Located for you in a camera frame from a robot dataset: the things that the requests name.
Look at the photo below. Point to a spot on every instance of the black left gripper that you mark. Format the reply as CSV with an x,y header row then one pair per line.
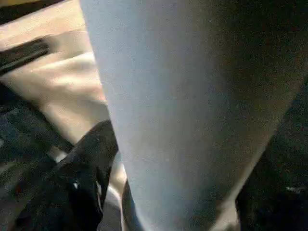
x,y
24,55

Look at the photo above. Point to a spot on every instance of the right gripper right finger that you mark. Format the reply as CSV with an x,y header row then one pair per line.
x,y
274,202

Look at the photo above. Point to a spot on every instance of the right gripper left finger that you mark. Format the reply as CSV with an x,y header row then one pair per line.
x,y
82,183

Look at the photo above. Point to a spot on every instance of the white plastic table top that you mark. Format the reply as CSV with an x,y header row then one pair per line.
x,y
62,86

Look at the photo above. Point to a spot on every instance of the white plastic table leg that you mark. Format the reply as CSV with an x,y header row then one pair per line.
x,y
192,96

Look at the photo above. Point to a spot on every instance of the black plastic mat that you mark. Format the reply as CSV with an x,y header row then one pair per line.
x,y
288,154

